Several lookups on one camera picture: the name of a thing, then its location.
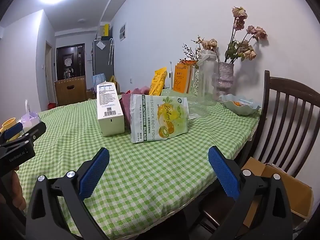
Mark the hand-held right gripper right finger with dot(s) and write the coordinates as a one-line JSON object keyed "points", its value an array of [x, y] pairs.
{"points": [[222, 172]]}

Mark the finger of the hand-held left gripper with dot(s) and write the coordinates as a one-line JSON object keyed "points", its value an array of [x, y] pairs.
{"points": [[13, 131], [35, 130]]}

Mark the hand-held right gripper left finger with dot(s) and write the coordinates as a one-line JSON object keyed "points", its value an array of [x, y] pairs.
{"points": [[95, 175]]}

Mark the clear plastic container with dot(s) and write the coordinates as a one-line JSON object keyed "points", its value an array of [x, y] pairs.
{"points": [[197, 107]]}

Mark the person's left hand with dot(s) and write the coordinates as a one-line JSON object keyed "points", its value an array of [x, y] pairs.
{"points": [[17, 192]]}

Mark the yellow cup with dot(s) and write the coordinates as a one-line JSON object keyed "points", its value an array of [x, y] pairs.
{"points": [[8, 123]]}

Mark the purple tissue pack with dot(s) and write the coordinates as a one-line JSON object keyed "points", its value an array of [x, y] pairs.
{"points": [[30, 118]]}

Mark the red basin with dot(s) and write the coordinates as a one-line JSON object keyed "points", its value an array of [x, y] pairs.
{"points": [[52, 104]]}

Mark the green checked tablecloth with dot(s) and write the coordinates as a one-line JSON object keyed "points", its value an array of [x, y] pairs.
{"points": [[150, 180]]}

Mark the white carton box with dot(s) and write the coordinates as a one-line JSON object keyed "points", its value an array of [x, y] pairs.
{"points": [[110, 120]]}

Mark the pale green wavy bowl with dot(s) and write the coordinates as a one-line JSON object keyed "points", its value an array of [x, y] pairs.
{"points": [[240, 110]]}

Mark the cardboard box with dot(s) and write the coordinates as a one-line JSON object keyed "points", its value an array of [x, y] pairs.
{"points": [[287, 187]]}

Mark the pile of small oranges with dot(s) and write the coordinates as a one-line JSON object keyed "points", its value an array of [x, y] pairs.
{"points": [[237, 103]]}

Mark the white blue wrapper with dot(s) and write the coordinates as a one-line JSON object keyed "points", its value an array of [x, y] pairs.
{"points": [[246, 101]]}

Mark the dark entrance door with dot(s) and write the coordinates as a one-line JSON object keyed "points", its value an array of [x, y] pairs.
{"points": [[75, 62]]}

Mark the blue striped bag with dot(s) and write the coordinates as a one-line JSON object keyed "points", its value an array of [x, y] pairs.
{"points": [[98, 80]]}

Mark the green white pet food bag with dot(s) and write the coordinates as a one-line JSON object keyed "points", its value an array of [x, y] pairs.
{"points": [[160, 120]]}

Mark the grey refrigerator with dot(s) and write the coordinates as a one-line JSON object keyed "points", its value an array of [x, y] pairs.
{"points": [[102, 60]]}

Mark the orange box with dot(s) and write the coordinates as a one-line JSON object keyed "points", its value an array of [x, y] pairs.
{"points": [[181, 80]]}

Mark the dark wooden chair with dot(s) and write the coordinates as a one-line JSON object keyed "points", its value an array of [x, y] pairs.
{"points": [[275, 80]]}

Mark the white umbrella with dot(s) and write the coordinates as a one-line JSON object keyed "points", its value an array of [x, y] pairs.
{"points": [[110, 52]]}

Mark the white electric toothbrush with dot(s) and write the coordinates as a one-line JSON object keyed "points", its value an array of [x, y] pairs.
{"points": [[170, 77]]}

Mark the yellow snack bag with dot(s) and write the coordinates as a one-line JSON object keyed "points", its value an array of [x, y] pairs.
{"points": [[157, 82]]}

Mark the dried berry branches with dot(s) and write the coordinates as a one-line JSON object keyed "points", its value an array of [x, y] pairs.
{"points": [[193, 55]]}

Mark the yellow box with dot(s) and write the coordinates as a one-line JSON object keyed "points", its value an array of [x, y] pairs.
{"points": [[106, 31]]}

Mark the wall vent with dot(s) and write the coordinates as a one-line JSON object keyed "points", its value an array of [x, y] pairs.
{"points": [[122, 32]]}

